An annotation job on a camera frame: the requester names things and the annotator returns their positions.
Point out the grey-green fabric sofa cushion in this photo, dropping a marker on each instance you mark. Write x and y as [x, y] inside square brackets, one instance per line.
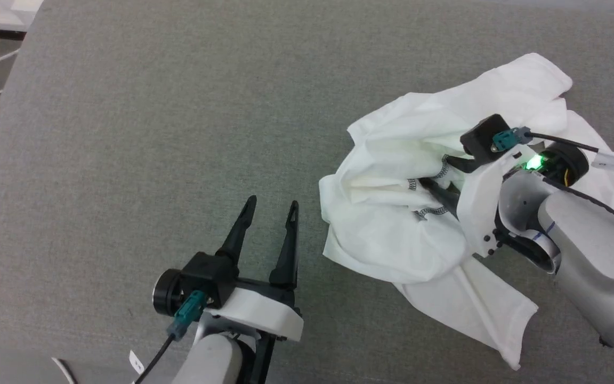
[179, 133]

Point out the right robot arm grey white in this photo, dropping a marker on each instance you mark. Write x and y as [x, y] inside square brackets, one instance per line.
[595, 256]

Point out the white garment with grey stitching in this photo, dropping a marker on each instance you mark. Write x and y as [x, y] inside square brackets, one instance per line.
[392, 240]

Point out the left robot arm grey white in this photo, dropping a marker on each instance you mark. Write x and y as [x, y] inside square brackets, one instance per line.
[211, 362]

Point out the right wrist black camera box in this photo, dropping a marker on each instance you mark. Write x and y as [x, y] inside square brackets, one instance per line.
[483, 138]

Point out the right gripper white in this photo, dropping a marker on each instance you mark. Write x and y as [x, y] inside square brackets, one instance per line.
[477, 213]

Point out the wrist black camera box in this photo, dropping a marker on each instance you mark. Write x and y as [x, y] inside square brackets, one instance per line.
[483, 138]
[208, 277]

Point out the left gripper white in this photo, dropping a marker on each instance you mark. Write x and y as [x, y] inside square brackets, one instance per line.
[264, 314]

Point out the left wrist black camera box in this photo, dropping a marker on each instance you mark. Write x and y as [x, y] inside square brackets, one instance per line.
[208, 277]

